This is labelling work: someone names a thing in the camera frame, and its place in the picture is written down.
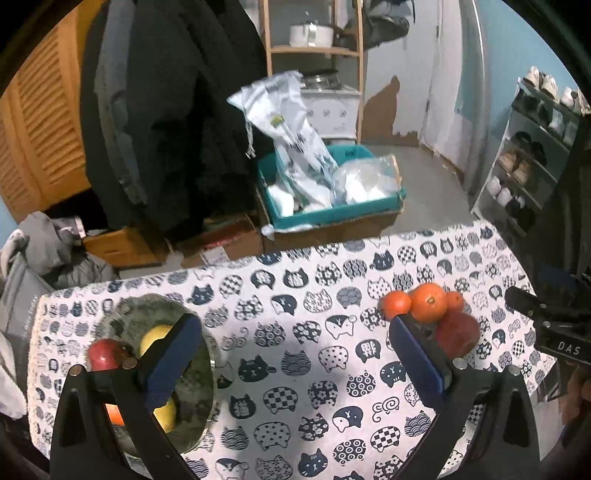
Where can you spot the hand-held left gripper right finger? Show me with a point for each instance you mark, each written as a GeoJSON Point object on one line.
{"type": "Point", "coordinates": [418, 355]}

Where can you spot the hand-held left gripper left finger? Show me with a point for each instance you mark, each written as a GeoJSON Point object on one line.
{"type": "Point", "coordinates": [171, 360]}

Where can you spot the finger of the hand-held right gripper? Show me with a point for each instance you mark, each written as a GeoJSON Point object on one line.
{"type": "Point", "coordinates": [558, 277]}
{"type": "Point", "coordinates": [531, 302]}

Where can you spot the yellow-green mango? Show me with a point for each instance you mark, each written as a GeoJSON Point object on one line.
{"type": "Point", "coordinates": [154, 339]}

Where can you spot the green glass plate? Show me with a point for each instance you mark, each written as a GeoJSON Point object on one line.
{"type": "Point", "coordinates": [196, 383]}

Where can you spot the red apple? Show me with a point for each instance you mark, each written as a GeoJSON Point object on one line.
{"type": "Point", "coordinates": [106, 354]}
{"type": "Point", "coordinates": [459, 334]}

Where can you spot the yellow lemon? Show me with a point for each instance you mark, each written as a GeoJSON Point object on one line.
{"type": "Point", "coordinates": [167, 415]}

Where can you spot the large orange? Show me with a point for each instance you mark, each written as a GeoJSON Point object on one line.
{"type": "Point", "coordinates": [115, 414]}

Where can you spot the person's right hand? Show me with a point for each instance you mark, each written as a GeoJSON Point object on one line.
{"type": "Point", "coordinates": [577, 401]}

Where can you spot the small tangerine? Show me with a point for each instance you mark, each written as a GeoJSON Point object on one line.
{"type": "Point", "coordinates": [455, 301]}

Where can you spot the wooden drawer box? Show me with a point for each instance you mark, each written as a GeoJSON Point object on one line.
{"type": "Point", "coordinates": [120, 247]}

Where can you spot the rows of shoes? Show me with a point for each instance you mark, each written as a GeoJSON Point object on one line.
{"type": "Point", "coordinates": [510, 161]}

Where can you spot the flat cardboard carton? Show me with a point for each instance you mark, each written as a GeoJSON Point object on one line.
{"type": "Point", "coordinates": [221, 244]}

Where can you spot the cat print tablecloth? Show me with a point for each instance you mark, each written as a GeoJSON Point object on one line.
{"type": "Point", "coordinates": [300, 295]}

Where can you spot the light grey cloth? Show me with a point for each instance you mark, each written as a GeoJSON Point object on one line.
{"type": "Point", "coordinates": [9, 369]}

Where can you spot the grey shoe rack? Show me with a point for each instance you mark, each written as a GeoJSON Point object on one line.
{"type": "Point", "coordinates": [510, 122]}

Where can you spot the teal box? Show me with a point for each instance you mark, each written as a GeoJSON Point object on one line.
{"type": "Point", "coordinates": [332, 214]}

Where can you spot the grey puffer jacket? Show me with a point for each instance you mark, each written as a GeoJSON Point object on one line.
{"type": "Point", "coordinates": [41, 235]}

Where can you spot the clear plastic bag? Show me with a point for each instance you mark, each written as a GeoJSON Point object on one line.
{"type": "Point", "coordinates": [369, 180]}

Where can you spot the grey hanging coat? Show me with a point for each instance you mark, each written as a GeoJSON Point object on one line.
{"type": "Point", "coordinates": [108, 115]}

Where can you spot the white printed plastic bag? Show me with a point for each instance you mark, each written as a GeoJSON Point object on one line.
{"type": "Point", "coordinates": [295, 134]}

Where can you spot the black hanging coat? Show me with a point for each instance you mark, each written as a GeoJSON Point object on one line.
{"type": "Point", "coordinates": [194, 106]}

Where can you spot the white patterned cabinet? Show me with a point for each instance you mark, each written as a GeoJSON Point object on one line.
{"type": "Point", "coordinates": [332, 110]}

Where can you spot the wooden louvered cabinet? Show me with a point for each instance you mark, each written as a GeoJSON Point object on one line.
{"type": "Point", "coordinates": [41, 115]}

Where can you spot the wooden shelf rack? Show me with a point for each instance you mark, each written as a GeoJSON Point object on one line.
{"type": "Point", "coordinates": [358, 69]}

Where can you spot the metal steamer pot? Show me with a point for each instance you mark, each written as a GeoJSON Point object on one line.
{"type": "Point", "coordinates": [321, 81]}

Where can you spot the dark cloth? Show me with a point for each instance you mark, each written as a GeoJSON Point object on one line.
{"type": "Point", "coordinates": [385, 23]}

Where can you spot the white enamel pot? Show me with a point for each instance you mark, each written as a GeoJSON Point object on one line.
{"type": "Point", "coordinates": [311, 34]}

